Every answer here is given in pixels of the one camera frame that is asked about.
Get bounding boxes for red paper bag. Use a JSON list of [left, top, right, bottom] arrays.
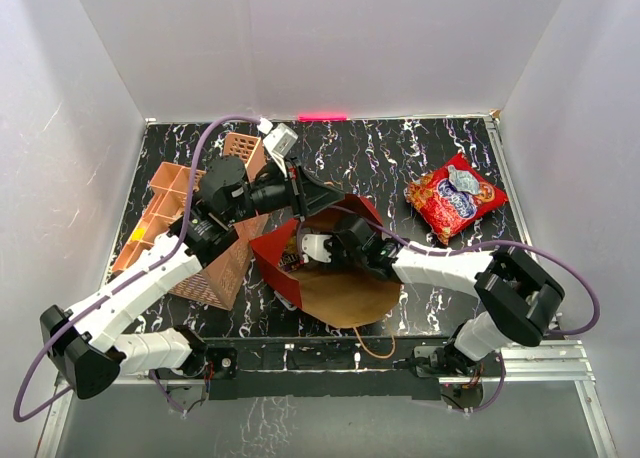
[[250, 194, 401, 329]]

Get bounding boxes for pink perforated desk organizer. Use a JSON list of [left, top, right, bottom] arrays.
[[110, 131, 271, 312]]

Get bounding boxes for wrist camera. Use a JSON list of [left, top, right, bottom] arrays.
[[263, 123, 298, 176], [298, 233, 331, 264]]

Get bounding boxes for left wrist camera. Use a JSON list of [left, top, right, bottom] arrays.
[[263, 123, 298, 176]]

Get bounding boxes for aluminium frame rail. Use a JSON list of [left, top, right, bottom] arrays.
[[487, 112, 614, 458]]

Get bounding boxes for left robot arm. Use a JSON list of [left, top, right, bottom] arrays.
[[40, 156, 345, 399]]

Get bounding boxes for red candy bag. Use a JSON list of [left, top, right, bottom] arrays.
[[405, 153, 508, 245]]

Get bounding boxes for pink tape strip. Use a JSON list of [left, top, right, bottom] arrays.
[[298, 113, 348, 122]]

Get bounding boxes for black front base bar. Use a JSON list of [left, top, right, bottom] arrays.
[[149, 336, 494, 403]]

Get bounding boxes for yellow object in organizer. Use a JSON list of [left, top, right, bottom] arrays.
[[129, 226, 147, 242]]

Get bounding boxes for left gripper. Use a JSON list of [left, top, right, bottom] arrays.
[[226, 154, 345, 225]]

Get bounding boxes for small blue white stapler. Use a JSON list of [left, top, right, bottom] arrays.
[[274, 292, 297, 311]]

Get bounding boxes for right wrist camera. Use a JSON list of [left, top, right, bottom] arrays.
[[298, 233, 331, 264]]

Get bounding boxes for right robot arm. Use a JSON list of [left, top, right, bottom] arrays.
[[301, 215, 565, 375]]

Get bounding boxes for assorted wrapped candies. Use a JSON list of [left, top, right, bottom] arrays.
[[278, 235, 304, 273]]

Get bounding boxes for silver grey candy wrapper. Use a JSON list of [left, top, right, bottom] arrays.
[[447, 165, 480, 195]]

